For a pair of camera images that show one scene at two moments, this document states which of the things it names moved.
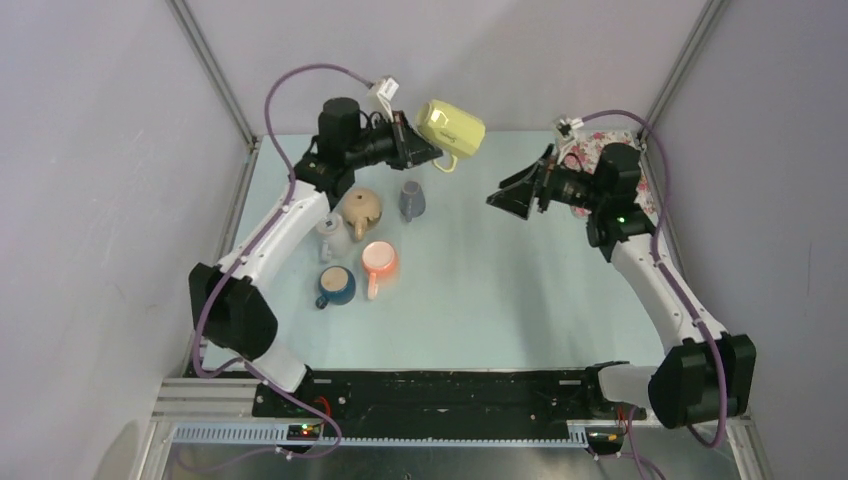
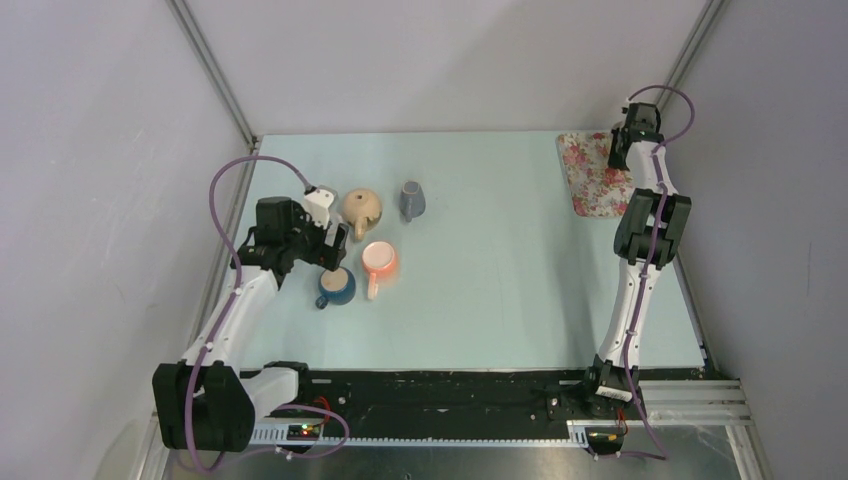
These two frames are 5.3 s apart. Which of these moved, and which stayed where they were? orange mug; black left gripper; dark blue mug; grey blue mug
Moved: black left gripper
Stayed: dark blue mug; grey blue mug; orange mug
